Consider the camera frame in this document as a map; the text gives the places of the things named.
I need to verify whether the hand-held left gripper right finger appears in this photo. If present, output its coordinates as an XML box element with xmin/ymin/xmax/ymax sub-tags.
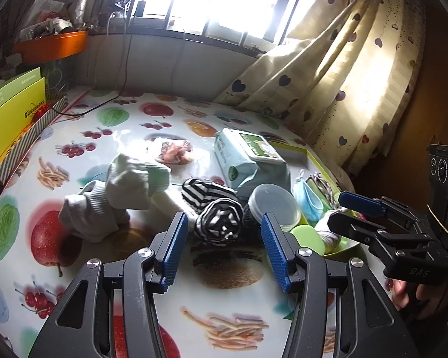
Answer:
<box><xmin>260</xmin><ymin>212</ymin><xmax>421</xmax><ymax>358</ymax></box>

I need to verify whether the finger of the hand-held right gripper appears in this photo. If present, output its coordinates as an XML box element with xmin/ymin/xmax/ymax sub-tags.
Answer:
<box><xmin>339</xmin><ymin>191</ymin><xmax>421</xmax><ymax>232</ymax></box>
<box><xmin>326</xmin><ymin>212</ymin><xmax>400</xmax><ymax>256</ymax></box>

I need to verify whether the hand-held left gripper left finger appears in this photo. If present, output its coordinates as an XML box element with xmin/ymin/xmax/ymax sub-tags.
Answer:
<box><xmin>33</xmin><ymin>212</ymin><xmax>189</xmax><ymax>358</ymax></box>

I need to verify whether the blue face mask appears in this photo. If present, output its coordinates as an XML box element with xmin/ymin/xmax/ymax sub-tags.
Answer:
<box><xmin>292</xmin><ymin>171</ymin><xmax>326</xmax><ymax>221</ymax></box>

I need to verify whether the black white striped sock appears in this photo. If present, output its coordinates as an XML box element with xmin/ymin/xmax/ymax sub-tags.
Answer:
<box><xmin>182</xmin><ymin>178</ymin><xmax>237</xmax><ymax>215</ymax></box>
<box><xmin>194</xmin><ymin>198</ymin><xmax>244</xmax><ymax>247</ymax></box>

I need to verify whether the white sock with mint toe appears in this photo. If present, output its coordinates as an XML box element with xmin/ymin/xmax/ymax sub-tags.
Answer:
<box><xmin>106</xmin><ymin>154</ymin><xmax>171</xmax><ymax>209</ymax></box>

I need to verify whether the yellow-green cardboard box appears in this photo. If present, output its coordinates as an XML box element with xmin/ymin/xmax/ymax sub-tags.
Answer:
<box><xmin>274</xmin><ymin>142</ymin><xmax>363</xmax><ymax>259</ymax></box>

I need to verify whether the grey white sock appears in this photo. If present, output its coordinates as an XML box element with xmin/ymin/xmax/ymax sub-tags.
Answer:
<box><xmin>58</xmin><ymin>181</ymin><xmax>131</xmax><ymax>243</ymax></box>

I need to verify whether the person's right hand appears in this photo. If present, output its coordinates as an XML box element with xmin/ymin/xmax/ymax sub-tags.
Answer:
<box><xmin>391</xmin><ymin>280</ymin><xmax>448</xmax><ymax>319</ymax></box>

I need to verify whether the green round plastic container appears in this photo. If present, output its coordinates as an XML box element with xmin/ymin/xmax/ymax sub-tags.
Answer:
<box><xmin>291</xmin><ymin>226</ymin><xmax>326</xmax><ymax>256</ymax></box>

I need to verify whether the clear round lidded container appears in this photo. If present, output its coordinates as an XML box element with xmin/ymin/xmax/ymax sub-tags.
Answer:
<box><xmin>247</xmin><ymin>183</ymin><xmax>301</xmax><ymax>232</ymax></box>

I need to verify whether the wet wipes pack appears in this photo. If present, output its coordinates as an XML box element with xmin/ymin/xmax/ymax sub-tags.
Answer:
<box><xmin>214</xmin><ymin>127</ymin><xmax>291</xmax><ymax>202</ymax></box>

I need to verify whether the heart print curtain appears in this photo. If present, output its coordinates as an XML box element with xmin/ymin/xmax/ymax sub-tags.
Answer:
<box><xmin>213</xmin><ymin>0</ymin><xmax>426</xmax><ymax>174</ymax></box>

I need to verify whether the fruit print tablecloth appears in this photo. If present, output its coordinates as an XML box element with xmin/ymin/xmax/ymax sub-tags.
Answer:
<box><xmin>0</xmin><ymin>86</ymin><xmax>363</xmax><ymax>358</ymax></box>

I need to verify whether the grey striped box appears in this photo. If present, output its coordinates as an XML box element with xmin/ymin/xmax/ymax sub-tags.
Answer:
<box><xmin>0</xmin><ymin>93</ymin><xmax>68</xmax><ymax>183</ymax></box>

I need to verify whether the yellow-green box with flap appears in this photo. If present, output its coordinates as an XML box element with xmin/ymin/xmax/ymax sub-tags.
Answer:
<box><xmin>0</xmin><ymin>66</ymin><xmax>47</xmax><ymax>170</ymax></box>

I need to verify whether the orange plastic tray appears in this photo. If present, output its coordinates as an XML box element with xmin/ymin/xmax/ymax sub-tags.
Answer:
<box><xmin>13</xmin><ymin>30</ymin><xmax>88</xmax><ymax>64</ymax></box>

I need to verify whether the window with metal bars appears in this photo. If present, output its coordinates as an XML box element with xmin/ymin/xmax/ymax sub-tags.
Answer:
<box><xmin>108</xmin><ymin>0</ymin><xmax>322</xmax><ymax>51</ymax></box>

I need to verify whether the silver foil bag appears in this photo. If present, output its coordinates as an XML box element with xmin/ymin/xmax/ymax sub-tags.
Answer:
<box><xmin>69</xmin><ymin>0</ymin><xmax>90</xmax><ymax>27</ymax></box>

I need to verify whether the black cable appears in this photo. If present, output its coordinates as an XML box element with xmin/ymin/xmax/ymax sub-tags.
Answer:
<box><xmin>60</xmin><ymin>22</ymin><xmax>133</xmax><ymax>117</ymax></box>

